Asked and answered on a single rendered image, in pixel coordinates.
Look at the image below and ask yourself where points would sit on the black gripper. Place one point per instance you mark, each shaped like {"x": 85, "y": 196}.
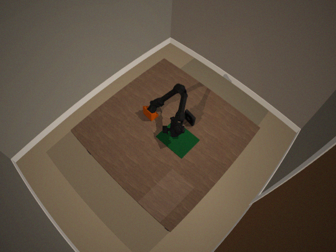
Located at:
{"x": 165, "y": 129}

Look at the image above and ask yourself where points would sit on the green circuit board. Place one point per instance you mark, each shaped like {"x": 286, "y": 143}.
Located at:
{"x": 181, "y": 144}

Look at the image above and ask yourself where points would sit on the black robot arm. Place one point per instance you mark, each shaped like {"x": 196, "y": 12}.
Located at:
{"x": 180, "y": 115}

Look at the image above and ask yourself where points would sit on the black square panel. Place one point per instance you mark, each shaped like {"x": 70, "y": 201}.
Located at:
{"x": 189, "y": 117}

